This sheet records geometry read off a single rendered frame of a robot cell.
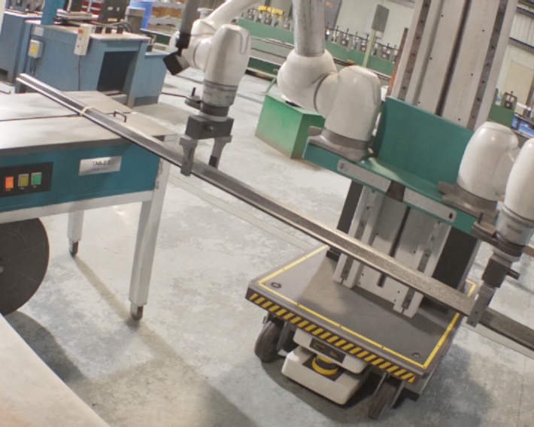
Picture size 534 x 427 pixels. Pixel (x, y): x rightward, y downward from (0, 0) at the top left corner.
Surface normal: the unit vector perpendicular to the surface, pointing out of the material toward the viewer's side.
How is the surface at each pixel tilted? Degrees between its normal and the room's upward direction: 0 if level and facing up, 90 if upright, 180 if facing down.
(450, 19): 90
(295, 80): 110
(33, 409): 0
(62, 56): 91
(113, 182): 90
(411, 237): 90
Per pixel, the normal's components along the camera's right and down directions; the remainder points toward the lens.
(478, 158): -0.75, 0.01
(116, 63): -0.44, 0.22
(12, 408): 0.26, -0.90
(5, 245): 0.73, 0.42
